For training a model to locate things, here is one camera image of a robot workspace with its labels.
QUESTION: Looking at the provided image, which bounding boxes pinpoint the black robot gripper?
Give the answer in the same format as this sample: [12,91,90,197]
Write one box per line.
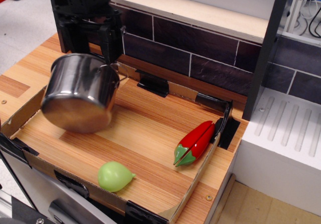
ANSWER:
[51,0,123,64]

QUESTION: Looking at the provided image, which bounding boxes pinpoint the stainless steel pot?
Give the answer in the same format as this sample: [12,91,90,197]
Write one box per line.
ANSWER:
[41,53,129,133]

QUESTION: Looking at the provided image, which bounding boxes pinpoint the cardboard fence with black tape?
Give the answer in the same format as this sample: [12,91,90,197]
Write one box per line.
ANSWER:
[0,49,241,224]

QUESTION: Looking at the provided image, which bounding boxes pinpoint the light wooden shelf board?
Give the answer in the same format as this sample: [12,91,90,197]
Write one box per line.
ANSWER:
[111,0,268,44]

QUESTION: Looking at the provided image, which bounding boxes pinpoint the green toy pear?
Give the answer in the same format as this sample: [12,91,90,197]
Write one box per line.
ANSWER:
[98,161,136,192]

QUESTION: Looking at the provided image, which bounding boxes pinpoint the red toy chili pepper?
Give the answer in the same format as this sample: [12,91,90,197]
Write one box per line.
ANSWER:
[174,121,215,167]

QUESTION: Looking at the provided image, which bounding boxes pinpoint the white toy sink drainboard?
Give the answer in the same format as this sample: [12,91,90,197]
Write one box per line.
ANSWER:
[233,88,320,215]

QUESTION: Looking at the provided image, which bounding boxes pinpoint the dark grey shelf post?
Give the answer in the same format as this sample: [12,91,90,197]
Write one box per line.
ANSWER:
[242,0,287,121]

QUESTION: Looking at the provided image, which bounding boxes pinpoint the black cables in background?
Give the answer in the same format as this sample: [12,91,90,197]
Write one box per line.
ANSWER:
[293,0,321,39]

